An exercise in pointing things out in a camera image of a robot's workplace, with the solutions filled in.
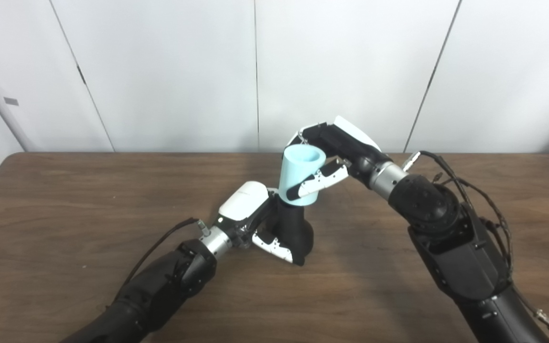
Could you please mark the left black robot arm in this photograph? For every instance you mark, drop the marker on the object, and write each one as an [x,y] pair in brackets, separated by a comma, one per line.
[155,295]

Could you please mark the grey wall label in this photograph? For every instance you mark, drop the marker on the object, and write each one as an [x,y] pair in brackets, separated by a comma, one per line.
[11,101]

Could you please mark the black wall panel hinge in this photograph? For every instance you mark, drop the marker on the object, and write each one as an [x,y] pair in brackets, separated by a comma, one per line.
[81,75]

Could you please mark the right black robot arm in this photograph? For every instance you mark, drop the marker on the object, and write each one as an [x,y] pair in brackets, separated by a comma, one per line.
[451,238]

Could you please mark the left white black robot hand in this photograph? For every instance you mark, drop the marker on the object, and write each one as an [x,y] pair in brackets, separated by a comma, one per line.
[246,200]

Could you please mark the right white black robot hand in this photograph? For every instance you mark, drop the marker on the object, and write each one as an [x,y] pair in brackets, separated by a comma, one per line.
[346,143]

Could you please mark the black plastic nozzle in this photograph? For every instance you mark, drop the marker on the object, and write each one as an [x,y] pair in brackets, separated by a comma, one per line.
[293,228]

